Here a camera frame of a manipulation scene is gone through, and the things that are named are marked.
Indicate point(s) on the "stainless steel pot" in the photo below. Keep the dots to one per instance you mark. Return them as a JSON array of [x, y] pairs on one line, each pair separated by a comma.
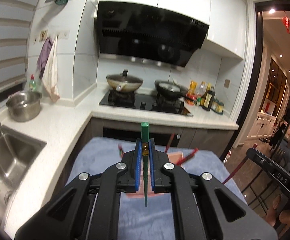
[[24, 105]]

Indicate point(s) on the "small green cap bottle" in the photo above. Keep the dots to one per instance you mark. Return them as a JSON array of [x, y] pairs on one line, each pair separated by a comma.
[[198, 101]]

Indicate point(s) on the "purple hanging cloth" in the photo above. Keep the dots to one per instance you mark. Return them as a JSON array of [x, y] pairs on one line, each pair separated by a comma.
[[43, 56]]

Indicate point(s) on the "steel kitchen sink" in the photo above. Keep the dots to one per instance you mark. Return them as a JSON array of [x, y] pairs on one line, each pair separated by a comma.
[[17, 153]]

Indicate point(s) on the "dark soy sauce bottle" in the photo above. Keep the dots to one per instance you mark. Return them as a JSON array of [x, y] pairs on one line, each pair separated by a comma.
[[208, 98]]

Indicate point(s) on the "black range hood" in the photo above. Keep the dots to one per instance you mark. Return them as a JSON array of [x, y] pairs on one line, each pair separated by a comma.
[[147, 32]]

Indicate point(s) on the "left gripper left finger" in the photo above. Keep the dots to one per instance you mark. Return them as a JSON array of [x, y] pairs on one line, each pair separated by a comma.
[[138, 150]]

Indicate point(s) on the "right hand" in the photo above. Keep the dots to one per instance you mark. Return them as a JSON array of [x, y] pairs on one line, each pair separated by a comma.
[[275, 213]]

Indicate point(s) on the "pink perforated utensil holder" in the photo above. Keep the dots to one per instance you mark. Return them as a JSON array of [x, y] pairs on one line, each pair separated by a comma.
[[162, 181]]

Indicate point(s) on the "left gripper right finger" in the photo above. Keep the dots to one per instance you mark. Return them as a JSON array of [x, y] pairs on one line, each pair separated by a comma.
[[152, 163]]

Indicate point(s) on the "black gas stove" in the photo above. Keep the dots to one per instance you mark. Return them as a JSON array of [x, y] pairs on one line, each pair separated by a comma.
[[145, 102]]

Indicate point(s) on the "dark maroon chopstick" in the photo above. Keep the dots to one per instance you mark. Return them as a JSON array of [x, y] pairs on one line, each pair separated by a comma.
[[235, 171]]

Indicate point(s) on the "red instant noodle cup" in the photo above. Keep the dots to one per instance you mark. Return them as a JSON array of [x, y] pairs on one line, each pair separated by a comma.
[[191, 99]]

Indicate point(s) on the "black wok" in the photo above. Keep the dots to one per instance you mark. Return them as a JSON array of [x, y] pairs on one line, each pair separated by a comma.
[[170, 91]]

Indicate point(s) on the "white hanging towel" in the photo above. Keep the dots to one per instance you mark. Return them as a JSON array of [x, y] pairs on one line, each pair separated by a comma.
[[50, 76]]

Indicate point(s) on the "spice jar rack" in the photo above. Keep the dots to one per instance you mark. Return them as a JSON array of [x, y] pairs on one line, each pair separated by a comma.
[[217, 106]]

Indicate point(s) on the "green chopstick gold band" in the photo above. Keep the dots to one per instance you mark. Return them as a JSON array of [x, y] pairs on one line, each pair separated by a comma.
[[145, 157]]

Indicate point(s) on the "lidded beige wok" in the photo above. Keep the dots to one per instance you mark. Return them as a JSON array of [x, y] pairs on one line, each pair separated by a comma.
[[124, 83]]

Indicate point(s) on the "clear plastic bottle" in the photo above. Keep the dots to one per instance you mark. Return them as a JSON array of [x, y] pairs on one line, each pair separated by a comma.
[[201, 89]]

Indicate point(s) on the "dark red chopstick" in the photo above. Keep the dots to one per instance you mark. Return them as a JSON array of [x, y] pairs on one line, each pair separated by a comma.
[[169, 142]]

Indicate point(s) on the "green dish soap bottle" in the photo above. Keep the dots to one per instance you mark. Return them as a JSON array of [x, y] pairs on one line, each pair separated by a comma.
[[32, 84]]

